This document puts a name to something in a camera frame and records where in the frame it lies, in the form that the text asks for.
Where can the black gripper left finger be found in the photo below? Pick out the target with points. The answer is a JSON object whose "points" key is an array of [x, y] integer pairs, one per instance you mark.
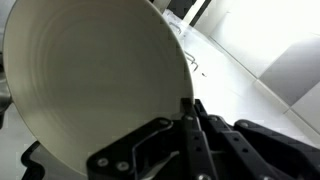
{"points": [[140, 150]]}

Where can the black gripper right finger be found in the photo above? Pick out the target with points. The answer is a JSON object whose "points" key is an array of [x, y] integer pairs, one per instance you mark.
{"points": [[260, 150]]}

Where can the white round plate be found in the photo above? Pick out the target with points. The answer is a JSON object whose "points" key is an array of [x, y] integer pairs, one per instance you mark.
{"points": [[93, 80]]}

